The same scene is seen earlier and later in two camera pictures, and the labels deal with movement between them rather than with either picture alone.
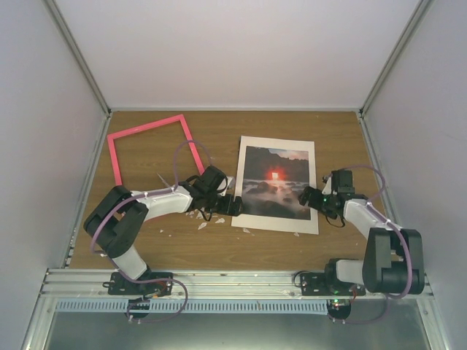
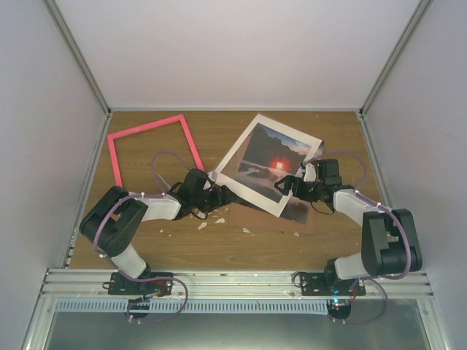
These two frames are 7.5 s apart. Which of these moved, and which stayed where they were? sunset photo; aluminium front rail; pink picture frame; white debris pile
Moved: sunset photo
Stayed: pink picture frame; white debris pile; aluminium front rail
